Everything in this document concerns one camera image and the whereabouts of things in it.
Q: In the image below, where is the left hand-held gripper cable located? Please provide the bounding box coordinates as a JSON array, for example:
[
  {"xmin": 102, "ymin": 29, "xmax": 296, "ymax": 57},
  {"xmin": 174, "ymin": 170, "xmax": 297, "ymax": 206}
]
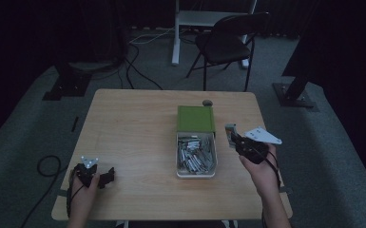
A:
[{"xmin": 66, "ymin": 168, "xmax": 86, "ymax": 220}]

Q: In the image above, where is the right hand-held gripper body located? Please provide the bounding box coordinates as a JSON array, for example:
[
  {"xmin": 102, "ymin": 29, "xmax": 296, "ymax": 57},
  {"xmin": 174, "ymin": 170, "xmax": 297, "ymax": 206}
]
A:
[{"xmin": 235, "ymin": 125, "xmax": 283, "ymax": 165}]

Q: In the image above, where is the person's left hand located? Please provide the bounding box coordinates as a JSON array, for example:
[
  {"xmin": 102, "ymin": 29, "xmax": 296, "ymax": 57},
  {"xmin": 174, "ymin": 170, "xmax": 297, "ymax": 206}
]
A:
[{"xmin": 67, "ymin": 170, "xmax": 102, "ymax": 207}]

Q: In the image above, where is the hand-held gripper cable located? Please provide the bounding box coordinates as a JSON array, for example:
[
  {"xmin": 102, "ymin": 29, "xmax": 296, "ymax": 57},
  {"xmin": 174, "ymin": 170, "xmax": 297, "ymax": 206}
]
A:
[
  {"xmin": 259, "ymin": 149, "xmax": 282, "ymax": 228},
  {"xmin": 66, "ymin": 168, "xmax": 86, "ymax": 220}
]

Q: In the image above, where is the white desk frame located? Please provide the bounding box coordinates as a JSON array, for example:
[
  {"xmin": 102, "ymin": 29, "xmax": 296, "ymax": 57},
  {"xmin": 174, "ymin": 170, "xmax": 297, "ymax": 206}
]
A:
[{"xmin": 171, "ymin": 0, "xmax": 259, "ymax": 69}]

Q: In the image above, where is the black folding chair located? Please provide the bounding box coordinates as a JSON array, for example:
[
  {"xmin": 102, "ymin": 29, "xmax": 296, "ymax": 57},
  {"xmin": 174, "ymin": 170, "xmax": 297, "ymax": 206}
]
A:
[{"xmin": 184, "ymin": 11, "xmax": 271, "ymax": 93}]

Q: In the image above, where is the looped black floor cable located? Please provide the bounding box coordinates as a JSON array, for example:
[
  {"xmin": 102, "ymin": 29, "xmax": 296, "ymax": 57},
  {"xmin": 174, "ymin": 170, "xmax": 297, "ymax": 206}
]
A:
[{"xmin": 20, "ymin": 154, "xmax": 69, "ymax": 228}]

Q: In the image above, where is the person's right hand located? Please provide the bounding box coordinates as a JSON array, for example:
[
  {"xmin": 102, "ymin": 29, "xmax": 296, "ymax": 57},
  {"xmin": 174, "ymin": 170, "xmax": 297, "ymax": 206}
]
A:
[{"xmin": 239, "ymin": 143, "xmax": 281, "ymax": 196}]

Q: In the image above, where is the pile of grey packets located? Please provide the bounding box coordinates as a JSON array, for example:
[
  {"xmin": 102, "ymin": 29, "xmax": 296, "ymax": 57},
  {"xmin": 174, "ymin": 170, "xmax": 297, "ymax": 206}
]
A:
[{"xmin": 177, "ymin": 134, "xmax": 216, "ymax": 175}]

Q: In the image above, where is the small black stick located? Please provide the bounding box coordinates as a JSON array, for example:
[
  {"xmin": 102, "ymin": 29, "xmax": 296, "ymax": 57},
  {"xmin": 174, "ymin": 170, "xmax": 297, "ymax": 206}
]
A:
[{"xmin": 70, "ymin": 116, "xmax": 80, "ymax": 133}]

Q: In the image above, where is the right hand-held gripper cable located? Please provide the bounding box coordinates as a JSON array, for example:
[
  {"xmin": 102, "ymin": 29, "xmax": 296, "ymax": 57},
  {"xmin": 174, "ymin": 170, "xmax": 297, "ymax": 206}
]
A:
[{"xmin": 259, "ymin": 149, "xmax": 282, "ymax": 228}]

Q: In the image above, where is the white floor cable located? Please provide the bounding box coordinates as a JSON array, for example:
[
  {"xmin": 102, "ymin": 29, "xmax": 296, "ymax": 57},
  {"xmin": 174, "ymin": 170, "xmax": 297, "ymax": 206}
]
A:
[{"xmin": 128, "ymin": 27, "xmax": 176, "ymax": 46}]

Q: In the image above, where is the green drawer box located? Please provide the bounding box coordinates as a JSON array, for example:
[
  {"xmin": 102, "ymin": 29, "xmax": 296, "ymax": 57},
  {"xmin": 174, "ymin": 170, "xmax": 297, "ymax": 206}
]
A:
[{"xmin": 176, "ymin": 104, "xmax": 217, "ymax": 134}]

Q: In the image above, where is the black stand with base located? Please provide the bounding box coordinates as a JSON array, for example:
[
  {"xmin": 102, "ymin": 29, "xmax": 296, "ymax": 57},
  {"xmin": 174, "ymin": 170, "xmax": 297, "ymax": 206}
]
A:
[
  {"xmin": 42, "ymin": 61, "xmax": 93, "ymax": 102},
  {"xmin": 272, "ymin": 70, "xmax": 318, "ymax": 109}
]

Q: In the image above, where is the white drawer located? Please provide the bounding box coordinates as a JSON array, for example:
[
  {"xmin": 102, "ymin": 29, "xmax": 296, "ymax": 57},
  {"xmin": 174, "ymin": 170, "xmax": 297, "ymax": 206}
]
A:
[{"xmin": 175, "ymin": 130, "xmax": 219, "ymax": 180}]

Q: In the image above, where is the single grey sachet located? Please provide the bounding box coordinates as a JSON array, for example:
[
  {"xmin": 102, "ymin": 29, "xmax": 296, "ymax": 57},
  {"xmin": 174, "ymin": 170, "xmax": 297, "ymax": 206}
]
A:
[{"xmin": 224, "ymin": 123, "xmax": 239, "ymax": 149}]

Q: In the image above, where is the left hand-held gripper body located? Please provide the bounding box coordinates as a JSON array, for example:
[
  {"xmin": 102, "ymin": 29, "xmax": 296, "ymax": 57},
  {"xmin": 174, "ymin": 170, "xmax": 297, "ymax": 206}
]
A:
[{"xmin": 74, "ymin": 155, "xmax": 100, "ymax": 188}]

